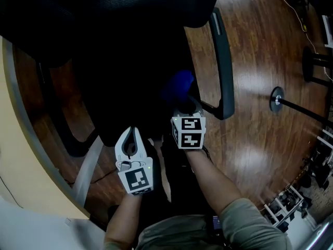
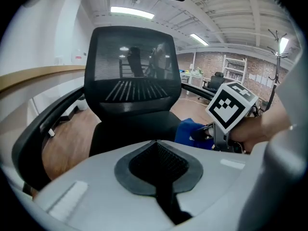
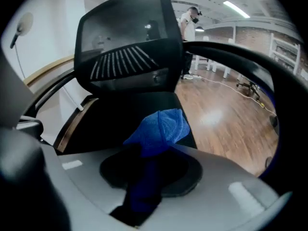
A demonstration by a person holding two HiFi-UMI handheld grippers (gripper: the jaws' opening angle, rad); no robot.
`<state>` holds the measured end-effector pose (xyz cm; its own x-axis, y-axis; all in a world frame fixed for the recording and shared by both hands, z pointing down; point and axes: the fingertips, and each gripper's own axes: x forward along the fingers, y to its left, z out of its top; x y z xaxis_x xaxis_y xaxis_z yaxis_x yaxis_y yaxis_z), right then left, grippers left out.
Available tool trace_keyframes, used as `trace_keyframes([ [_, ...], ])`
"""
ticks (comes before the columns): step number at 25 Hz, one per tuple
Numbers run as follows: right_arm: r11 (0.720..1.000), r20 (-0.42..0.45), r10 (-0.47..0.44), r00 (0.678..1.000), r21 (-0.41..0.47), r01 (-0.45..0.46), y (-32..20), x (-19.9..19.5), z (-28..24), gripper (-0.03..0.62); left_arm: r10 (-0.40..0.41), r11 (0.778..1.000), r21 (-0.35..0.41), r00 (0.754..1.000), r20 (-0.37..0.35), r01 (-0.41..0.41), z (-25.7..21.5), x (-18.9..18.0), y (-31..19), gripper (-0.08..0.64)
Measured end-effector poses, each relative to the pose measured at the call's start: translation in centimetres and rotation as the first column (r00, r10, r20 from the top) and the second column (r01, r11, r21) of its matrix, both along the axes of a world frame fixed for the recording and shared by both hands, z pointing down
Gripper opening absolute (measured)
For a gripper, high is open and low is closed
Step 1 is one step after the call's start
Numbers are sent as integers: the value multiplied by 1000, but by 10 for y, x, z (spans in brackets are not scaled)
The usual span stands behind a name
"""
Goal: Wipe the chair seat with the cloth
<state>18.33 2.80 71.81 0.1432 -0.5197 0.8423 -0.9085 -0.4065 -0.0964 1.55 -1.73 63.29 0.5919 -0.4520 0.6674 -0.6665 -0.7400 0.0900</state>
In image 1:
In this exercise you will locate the black mesh office chair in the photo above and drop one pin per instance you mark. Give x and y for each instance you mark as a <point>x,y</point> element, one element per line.
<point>78,6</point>

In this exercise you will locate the round wooden table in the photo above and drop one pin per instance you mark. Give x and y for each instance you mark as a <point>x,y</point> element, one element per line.
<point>309,64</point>

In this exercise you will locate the white low rack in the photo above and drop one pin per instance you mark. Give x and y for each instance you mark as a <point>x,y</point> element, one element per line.
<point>288,207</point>

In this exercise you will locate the black office chair seat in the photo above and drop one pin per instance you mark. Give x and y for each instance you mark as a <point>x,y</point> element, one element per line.
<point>125,87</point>

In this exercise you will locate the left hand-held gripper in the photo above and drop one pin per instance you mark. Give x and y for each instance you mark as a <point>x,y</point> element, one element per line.
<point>138,178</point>

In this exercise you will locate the person's left forearm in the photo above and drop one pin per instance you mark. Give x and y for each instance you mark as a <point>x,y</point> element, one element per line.
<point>122,217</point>

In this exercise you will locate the person's right forearm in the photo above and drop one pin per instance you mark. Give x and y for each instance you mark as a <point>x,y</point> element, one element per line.
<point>210,181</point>

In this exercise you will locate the person's beige shirt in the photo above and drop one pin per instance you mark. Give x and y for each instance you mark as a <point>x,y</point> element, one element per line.
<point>247,230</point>

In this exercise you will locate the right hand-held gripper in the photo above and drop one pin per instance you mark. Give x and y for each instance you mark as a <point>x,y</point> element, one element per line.
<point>191,137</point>

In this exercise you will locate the blue cloth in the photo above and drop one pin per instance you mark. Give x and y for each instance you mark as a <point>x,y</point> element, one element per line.
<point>179,85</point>

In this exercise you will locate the black pole with round base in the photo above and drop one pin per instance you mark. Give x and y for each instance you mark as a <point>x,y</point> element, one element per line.
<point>276,99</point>

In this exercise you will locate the light wooden desk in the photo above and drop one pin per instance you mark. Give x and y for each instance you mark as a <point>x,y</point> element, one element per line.
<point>15,139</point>

